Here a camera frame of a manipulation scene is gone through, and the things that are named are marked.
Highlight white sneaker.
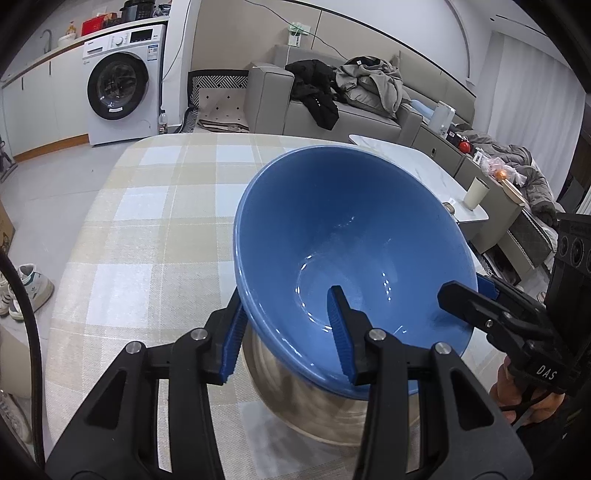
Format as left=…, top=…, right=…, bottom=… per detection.
left=0, top=270, right=19, bottom=317
left=9, top=264, right=55, bottom=321

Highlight grey sofa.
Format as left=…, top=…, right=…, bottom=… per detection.
left=245, top=44, right=476, bottom=148

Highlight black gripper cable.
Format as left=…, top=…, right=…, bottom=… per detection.
left=0, top=251, right=47, bottom=462

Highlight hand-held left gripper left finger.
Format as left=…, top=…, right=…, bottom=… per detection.
left=46, top=288, right=252, bottom=480

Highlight grey clothes pile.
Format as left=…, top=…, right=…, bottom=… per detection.
left=335, top=56, right=411, bottom=116

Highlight white lower kitchen cabinets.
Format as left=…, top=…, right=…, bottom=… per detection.
left=0, top=41, right=90, bottom=160

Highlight black jacket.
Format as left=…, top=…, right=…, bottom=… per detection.
left=285, top=59, right=340, bottom=131

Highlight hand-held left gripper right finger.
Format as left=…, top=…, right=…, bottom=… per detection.
left=327, top=285, right=534, bottom=480

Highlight red box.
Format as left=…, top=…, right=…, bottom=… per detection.
left=82, top=15, right=108, bottom=37

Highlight blue bowl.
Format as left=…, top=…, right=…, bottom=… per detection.
left=235, top=277, right=421, bottom=401
left=233, top=145, right=478, bottom=402

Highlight white washing machine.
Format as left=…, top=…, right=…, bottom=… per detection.
left=83, top=23, right=168, bottom=147

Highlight black wall cable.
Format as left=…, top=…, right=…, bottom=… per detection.
left=249, top=0, right=444, bottom=75

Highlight cardboard box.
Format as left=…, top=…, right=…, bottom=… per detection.
left=0, top=200, right=14, bottom=252

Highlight beige plate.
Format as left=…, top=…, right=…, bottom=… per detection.
left=242, top=323, right=421, bottom=446

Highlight white curtain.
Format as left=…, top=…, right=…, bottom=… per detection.
left=489, top=28, right=587, bottom=139

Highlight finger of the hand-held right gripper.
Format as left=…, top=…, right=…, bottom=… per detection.
left=476, top=274, right=546, bottom=320
left=438, top=281, right=575, bottom=393

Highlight black chevron cushion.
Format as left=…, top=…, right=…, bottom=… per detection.
left=187, top=69, right=250, bottom=125

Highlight beige tumbler cup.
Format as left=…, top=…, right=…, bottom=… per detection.
left=463, top=176, right=490, bottom=210

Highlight green white wall charger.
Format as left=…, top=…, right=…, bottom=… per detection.
left=286, top=21, right=311, bottom=47

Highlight person's right hand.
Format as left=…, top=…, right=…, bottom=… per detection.
left=489, top=356, right=570, bottom=426

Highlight grey blanket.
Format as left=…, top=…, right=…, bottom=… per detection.
left=462, top=131, right=559, bottom=222

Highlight clear plastic bag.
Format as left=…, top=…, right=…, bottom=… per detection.
left=482, top=154, right=522, bottom=183

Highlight white diamond print cushion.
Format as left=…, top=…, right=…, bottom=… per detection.
left=198, top=88, right=250, bottom=132

